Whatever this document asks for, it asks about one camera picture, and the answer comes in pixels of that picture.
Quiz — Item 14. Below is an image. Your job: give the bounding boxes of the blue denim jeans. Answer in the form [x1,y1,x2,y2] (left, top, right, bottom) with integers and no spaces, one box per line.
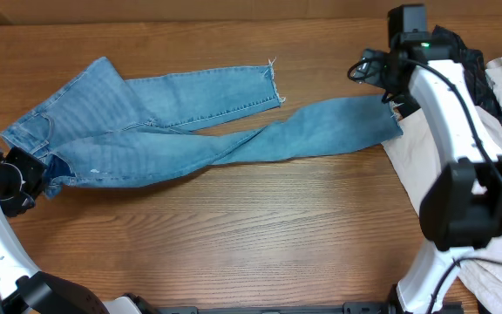
[1,58,402,197]

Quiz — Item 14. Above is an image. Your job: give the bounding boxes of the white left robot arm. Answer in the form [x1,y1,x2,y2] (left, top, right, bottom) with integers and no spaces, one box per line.
[0,147,133,314]

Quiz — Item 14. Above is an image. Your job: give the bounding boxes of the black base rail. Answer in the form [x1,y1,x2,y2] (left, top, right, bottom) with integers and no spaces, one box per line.
[102,292,465,314]

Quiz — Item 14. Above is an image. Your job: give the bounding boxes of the black dark garment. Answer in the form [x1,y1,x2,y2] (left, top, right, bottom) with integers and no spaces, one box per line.
[432,25,502,126]

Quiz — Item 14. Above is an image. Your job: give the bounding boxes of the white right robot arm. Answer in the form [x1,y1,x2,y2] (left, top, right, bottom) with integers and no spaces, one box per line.
[343,4,502,314]

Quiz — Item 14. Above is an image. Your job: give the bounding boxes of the beige cloth garment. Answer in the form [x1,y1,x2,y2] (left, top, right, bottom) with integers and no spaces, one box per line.
[383,52,502,313]

